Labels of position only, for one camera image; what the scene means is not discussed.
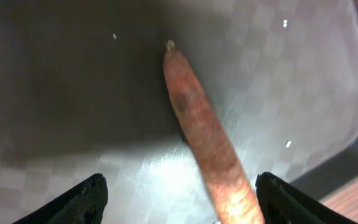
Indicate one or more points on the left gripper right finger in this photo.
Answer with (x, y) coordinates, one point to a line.
(281, 203)

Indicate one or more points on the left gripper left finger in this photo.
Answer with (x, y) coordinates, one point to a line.
(82, 204)

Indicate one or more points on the orange carrot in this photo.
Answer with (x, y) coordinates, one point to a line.
(229, 189)

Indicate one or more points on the dark brown serving tray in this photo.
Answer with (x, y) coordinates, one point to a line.
(82, 92)

